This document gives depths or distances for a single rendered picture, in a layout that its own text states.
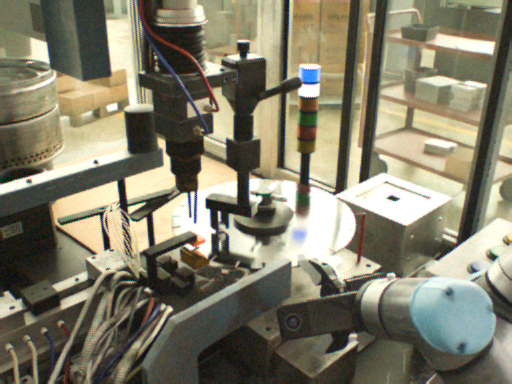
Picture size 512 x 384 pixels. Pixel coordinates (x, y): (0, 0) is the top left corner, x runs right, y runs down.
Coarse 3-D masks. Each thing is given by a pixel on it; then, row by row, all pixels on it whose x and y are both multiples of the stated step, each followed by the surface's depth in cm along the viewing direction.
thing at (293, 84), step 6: (288, 78) 81; (294, 78) 81; (300, 78) 81; (282, 84) 80; (288, 84) 80; (294, 84) 80; (300, 84) 81; (270, 90) 79; (276, 90) 79; (282, 90) 80; (288, 90) 80; (294, 90) 81; (258, 96) 78; (264, 96) 78; (270, 96) 79
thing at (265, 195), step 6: (270, 186) 98; (276, 186) 100; (252, 192) 97; (258, 192) 95; (264, 192) 95; (270, 192) 95; (258, 198) 94; (264, 198) 95; (270, 198) 95; (276, 198) 95; (282, 198) 94; (288, 198) 94; (258, 204) 96; (264, 204) 96; (270, 204) 96
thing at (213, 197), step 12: (240, 180) 87; (240, 192) 87; (216, 204) 90; (228, 204) 89; (240, 204) 88; (252, 204) 89; (216, 216) 91; (228, 216) 92; (216, 228) 92; (228, 228) 93
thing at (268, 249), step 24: (216, 192) 107; (288, 192) 108; (312, 192) 108; (192, 216) 98; (312, 216) 99; (336, 216) 99; (216, 240) 91; (240, 240) 91; (264, 240) 91; (288, 240) 91; (312, 240) 91; (336, 240) 91; (240, 264) 84
